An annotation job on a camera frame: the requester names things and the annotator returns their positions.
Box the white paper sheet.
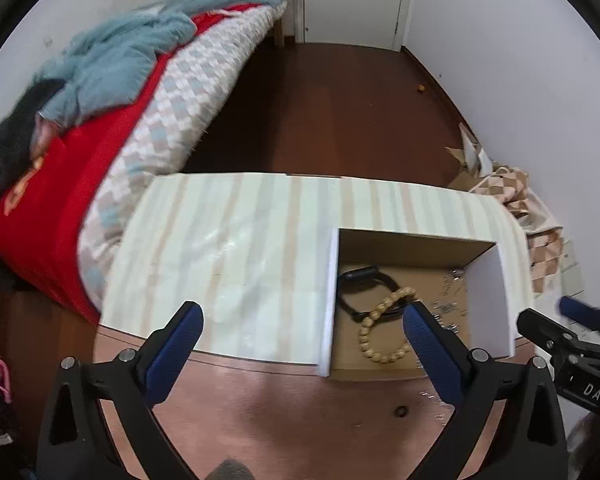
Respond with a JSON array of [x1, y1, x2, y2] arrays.
[[559, 239, 587, 297]]

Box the brown checked cloth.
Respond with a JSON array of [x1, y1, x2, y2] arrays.
[[467, 164, 567, 297]]

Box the pink strap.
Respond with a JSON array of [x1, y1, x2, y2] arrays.
[[0, 354, 14, 405]]

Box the bed with red blanket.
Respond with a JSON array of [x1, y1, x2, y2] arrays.
[[0, 2, 276, 327]]

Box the silver chain jewelry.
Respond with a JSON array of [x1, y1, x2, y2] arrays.
[[430, 267, 469, 334]]

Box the blue-grey fluffy blanket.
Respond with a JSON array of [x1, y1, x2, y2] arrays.
[[32, 0, 289, 127]]

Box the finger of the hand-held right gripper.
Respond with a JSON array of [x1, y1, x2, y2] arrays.
[[559, 295, 600, 349], [516, 308, 582, 355]]

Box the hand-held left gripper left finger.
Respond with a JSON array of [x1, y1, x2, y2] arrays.
[[36, 301, 206, 480]]

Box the wooden bead bracelet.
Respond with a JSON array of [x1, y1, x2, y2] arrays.
[[357, 287, 422, 365]]

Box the checked quilt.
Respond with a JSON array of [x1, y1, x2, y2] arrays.
[[76, 2, 289, 312]]

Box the white door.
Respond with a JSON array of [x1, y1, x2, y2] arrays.
[[300, 0, 414, 52]]

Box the black fluffy cloth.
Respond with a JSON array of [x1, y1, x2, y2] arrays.
[[0, 79, 67, 222]]

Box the striped table cloth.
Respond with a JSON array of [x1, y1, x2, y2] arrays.
[[97, 172, 537, 367]]

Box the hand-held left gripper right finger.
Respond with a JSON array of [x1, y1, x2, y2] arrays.
[[403, 301, 571, 480]]

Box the black watch band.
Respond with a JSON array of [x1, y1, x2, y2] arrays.
[[337, 268, 407, 324]]

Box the white cardboard box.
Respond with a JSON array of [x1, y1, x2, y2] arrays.
[[318, 226, 517, 378]]

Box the cardboard scraps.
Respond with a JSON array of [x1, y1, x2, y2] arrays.
[[444, 121, 497, 192]]

